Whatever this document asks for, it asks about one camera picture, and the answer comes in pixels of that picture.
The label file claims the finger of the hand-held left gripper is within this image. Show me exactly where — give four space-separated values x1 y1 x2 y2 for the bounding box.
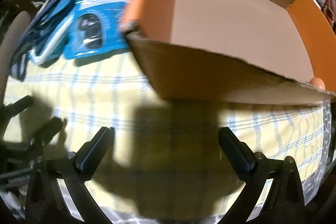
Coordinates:
29 116 64 151
0 96 34 125

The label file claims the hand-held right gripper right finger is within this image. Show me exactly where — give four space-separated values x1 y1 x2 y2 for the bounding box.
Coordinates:
218 127 306 224

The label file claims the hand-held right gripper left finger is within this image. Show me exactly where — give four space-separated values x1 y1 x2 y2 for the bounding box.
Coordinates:
25 127 115 224

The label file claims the navy strap pouch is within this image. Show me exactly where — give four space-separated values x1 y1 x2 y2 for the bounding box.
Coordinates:
10 0 78 81

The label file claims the orange cardboard box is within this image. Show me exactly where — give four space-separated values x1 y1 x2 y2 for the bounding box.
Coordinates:
118 0 336 106

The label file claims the beige chair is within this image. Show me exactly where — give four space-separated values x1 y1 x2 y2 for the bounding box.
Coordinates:
0 11 32 109

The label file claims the orange egg-shaped object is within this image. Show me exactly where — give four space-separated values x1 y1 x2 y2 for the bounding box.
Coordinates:
308 77 326 90

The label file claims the blue mouse blister package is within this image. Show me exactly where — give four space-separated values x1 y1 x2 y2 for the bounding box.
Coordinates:
63 0 137 60

